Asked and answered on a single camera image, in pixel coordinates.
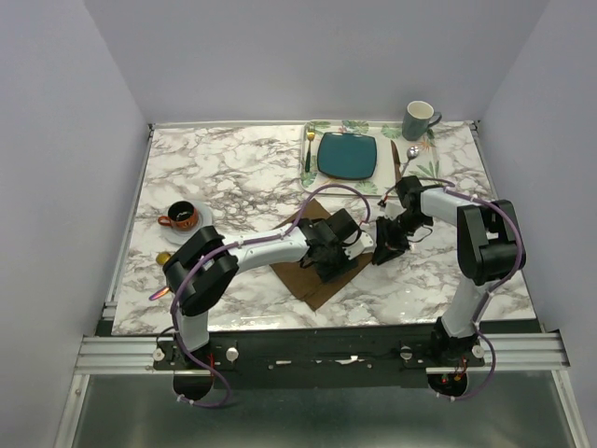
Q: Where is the aluminium extrusion rail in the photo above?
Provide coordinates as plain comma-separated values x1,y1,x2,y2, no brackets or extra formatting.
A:
75,332,570,375

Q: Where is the white leaf-pattern tray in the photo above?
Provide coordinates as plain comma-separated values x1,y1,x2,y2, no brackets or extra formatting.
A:
300,120,439,197

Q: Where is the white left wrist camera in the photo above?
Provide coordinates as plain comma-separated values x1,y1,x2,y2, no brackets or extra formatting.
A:
344,232,375,259

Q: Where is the black metal base frame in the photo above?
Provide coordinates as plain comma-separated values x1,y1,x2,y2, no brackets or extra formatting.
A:
95,324,547,391

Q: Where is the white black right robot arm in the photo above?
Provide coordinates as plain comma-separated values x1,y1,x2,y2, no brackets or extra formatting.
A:
371,175,526,366

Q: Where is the brown cloth napkin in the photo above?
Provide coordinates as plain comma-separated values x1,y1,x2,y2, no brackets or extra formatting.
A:
271,199,371,311

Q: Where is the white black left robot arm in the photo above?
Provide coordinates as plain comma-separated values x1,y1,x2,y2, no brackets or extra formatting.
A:
162,209,374,369

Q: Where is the teal square plate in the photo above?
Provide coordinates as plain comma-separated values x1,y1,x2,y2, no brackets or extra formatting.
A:
316,133,378,180

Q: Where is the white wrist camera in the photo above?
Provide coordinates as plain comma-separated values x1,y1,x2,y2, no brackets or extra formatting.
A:
344,232,375,259
380,201,404,220

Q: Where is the silver spoon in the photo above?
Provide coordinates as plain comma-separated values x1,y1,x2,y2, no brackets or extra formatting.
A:
401,146,420,176

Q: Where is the brown wooden knife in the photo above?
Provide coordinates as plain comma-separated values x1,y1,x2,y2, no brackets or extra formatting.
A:
390,140,402,183

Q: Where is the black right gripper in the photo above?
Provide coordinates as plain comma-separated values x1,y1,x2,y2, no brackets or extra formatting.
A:
370,212,432,265

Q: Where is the orange coffee cup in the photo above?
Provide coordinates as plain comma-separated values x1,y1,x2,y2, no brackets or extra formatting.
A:
157,201,200,231

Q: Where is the iridescent rainbow spoon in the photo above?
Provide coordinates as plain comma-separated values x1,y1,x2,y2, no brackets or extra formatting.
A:
147,251,174,301

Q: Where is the gold fork green handle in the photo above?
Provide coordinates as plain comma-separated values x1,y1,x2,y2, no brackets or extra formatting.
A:
304,124,315,173

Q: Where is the grey-green ceramic mug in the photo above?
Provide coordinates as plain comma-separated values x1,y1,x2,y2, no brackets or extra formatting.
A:
402,101,442,142

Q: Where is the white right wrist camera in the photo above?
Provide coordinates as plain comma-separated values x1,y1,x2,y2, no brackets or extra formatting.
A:
380,201,404,220

